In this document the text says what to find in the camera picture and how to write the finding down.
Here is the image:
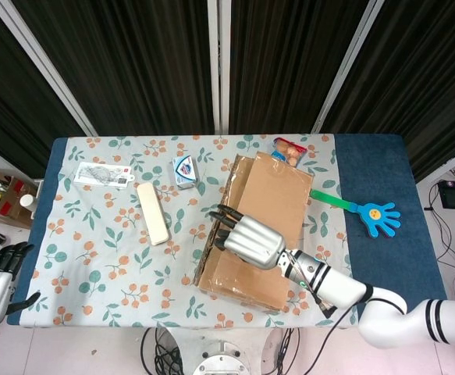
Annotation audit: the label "large brown cardboard box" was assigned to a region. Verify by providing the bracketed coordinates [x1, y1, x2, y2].
[190, 150, 316, 313]

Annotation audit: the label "cream long plastic case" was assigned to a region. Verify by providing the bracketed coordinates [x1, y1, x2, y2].
[136, 182, 171, 247]

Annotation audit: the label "clear plastic packaged card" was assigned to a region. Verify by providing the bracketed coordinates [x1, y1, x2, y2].
[73, 160, 135, 189]

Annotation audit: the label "black pleated curtain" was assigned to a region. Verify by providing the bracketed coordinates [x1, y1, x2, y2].
[0, 0, 455, 183]

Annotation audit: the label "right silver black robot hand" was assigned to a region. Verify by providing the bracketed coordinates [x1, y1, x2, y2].
[208, 204, 286, 270]

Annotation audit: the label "dark blue table cover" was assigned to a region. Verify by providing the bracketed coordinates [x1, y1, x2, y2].
[6, 134, 449, 327]

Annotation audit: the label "white metal frame post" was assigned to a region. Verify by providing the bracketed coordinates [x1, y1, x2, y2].
[311, 0, 386, 134]
[207, 0, 231, 136]
[0, 0, 98, 138]

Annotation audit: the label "blue white soap box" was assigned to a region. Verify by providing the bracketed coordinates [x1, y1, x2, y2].
[171, 155, 201, 191]

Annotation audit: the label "floral orange fruit tablecloth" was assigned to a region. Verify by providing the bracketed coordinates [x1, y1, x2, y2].
[19, 134, 359, 328]

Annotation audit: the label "white plastic bottle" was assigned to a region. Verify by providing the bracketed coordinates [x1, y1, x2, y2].
[19, 194, 36, 223]

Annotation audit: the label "red snack packet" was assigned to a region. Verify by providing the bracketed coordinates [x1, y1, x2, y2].
[270, 137, 307, 168]

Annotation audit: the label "black cable bundle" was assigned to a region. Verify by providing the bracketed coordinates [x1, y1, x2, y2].
[140, 327, 185, 375]

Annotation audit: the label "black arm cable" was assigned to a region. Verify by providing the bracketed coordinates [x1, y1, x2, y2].
[313, 291, 407, 375]

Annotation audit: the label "tangled black floor cables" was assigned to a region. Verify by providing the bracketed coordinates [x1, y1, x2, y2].
[424, 163, 455, 302]

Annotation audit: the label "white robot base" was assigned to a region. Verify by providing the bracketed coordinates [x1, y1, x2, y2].
[191, 339, 258, 375]

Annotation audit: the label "cardboard box with clutter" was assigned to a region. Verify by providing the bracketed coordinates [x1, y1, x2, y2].
[0, 167, 39, 230]

